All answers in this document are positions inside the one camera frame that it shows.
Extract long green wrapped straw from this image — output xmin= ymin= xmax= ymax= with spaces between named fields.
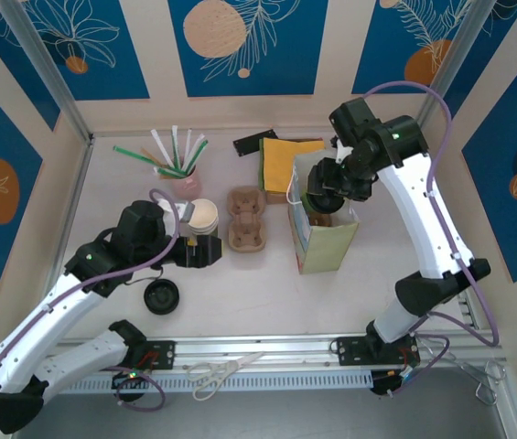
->
xmin=112 ymin=145 xmax=170 ymax=169

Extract aluminium side rail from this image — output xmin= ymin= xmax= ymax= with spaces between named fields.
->
xmin=56 ymin=136 xmax=95 ymax=262

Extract pink straw holder cup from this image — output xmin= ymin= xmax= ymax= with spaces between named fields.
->
xmin=169 ymin=164 xmax=202 ymax=200

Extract white slotted cable duct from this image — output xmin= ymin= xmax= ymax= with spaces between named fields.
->
xmin=23 ymin=370 xmax=374 ymax=395

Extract black plastic cup lid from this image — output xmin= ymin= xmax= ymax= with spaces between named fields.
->
xmin=306 ymin=194 xmax=347 ymax=216

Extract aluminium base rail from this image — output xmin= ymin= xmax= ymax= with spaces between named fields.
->
xmin=4 ymin=335 xmax=507 ymax=377

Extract black base electronics box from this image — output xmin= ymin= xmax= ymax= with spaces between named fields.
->
xmin=371 ymin=369 xmax=419 ymax=398
xmin=110 ymin=369 xmax=150 ymax=404

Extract white and green wrapped straw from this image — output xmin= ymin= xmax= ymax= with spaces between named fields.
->
xmin=186 ymin=134 xmax=208 ymax=174
xmin=170 ymin=124 xmax=182 ymax=171

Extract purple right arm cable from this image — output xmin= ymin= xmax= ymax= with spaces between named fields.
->
xmin=361 ymin=80 xmax=501 ymax=399

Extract printed paper gift bag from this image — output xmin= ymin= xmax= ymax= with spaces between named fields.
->
xmin=285 ymin=153 xmax=361 ymax=275

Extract aluminium frame post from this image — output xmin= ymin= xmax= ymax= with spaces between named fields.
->
xmin=0 ymin=0 xmax=95 ymax=144
xmin=407 ymin=0 xmax=502 ymax=141

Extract wooden stirrer stick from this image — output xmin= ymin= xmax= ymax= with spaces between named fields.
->
xmin=140 ymin=145 xmax=164 ymax=166

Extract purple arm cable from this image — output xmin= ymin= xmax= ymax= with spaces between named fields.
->
xmin=0 ymin=187 xmax=182 ymax=439
xmin=361 ymin=80 xmax=501 ymax=399

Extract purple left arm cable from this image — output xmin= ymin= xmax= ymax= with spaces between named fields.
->
xmin=0 ymin=187 xmax=182 ymax=439

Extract black aluminium extrusion piece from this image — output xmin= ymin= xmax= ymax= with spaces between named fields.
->
xmin=232 ymin=127 xmax=280 ymax=159

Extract white handled scissors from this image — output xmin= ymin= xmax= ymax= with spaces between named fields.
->
xmin=186 ymin=350 xmax=265 ymax=402

